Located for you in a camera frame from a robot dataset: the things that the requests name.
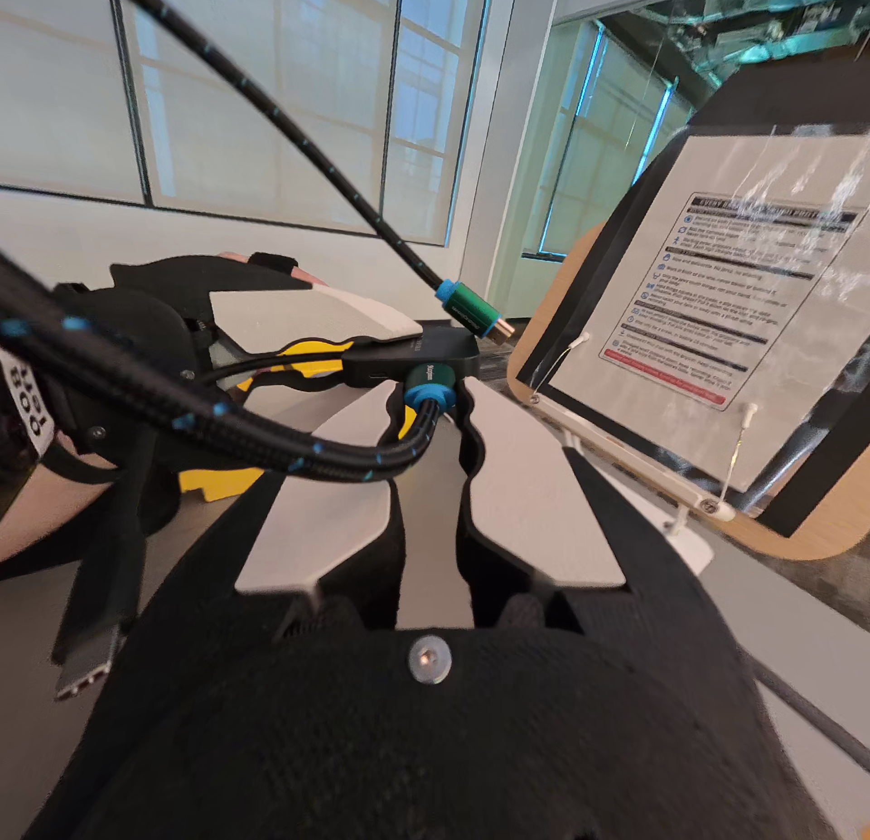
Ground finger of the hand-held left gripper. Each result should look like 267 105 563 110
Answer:
207 285 424 353
207 340 373 409

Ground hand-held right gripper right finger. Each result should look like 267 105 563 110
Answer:
455 376 628 627

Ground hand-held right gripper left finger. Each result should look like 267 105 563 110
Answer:
233 380 406 627

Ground yellow plastic bin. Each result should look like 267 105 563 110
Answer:
178 339 417 505

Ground black hdmi adapter hub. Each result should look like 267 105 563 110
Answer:
54 326 481 702

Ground braided black hdmi cable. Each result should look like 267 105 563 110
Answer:
92 0 508 342
0 252 458 485

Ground person's left forearm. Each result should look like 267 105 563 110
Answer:
0 432 118 563

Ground person's left hand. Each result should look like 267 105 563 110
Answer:
216 250 333 289

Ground white display stand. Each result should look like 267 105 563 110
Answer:
532 390 738 577

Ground large office window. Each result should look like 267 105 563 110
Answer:
0 0 497 246

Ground instruction sheet in plastic sleeve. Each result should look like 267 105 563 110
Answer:
547 125 870 494

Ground dark desk cable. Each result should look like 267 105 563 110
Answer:
744 653 870 756

